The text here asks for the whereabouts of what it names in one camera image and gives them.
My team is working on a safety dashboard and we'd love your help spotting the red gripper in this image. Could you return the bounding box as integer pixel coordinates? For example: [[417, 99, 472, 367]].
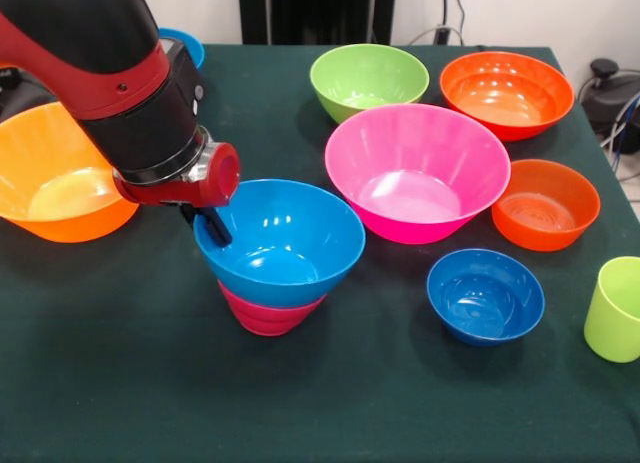
[[112, 142, 242, 248]]

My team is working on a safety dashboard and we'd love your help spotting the light blue plastic bowl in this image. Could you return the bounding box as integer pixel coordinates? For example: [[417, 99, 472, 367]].
[[193, 178, 367, 309], [158, 27, 206, 70]]

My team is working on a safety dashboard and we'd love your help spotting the small crimson red bowl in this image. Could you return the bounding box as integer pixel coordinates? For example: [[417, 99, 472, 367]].
[[217, 280, 329, 338]]

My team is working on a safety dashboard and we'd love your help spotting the large pink plastic bowl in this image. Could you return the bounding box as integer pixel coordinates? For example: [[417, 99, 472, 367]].
[[324, 102, 512, 246]]

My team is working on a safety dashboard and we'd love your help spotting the large orange plastic bowl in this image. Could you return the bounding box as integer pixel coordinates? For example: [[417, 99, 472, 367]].
[[0, 101, 140, 244]]

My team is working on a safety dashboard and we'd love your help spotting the dark green tablecloth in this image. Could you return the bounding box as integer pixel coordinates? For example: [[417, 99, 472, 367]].
[[0, 42, 640, 463]]

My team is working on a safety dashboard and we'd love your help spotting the lime green plastic bowl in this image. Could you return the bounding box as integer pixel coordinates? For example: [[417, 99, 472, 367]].
[[309, 43, 431, 125]]

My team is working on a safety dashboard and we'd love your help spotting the dark grey floor equipment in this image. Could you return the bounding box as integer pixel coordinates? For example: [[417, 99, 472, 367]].
[[0, 65, 59, 124]]

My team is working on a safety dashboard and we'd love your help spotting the small dark blue bowl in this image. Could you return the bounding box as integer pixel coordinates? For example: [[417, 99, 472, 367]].
[[425, 248, 546, 348]]

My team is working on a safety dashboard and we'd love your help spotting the wide red-orange plastic bowl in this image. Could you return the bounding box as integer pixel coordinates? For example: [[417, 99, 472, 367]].
[[439, 50, 576, 143]]

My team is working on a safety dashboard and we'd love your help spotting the small red-orange plastic bowl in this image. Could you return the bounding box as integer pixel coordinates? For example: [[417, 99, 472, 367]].
[[491, 158, 602, 253]]

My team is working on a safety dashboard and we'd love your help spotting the black round floor stand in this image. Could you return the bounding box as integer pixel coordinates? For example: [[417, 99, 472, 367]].
[[579, 57, 640, 154]]

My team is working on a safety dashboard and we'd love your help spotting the lime green plastic cup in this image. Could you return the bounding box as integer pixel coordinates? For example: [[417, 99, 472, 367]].
[[583, 255, 640, 364]]

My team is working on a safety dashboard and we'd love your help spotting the black pedestal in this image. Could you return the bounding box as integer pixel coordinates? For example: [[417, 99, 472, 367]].
[[237, 0, 397, 47]]

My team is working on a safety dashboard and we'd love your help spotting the black power plug cable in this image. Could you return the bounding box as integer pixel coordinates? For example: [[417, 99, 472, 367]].
[[433, 0, 467, 47]]

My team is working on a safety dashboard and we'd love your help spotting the tangle of floor cables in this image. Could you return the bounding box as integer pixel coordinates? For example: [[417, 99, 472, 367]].
[[598, 90, 640, 184]]

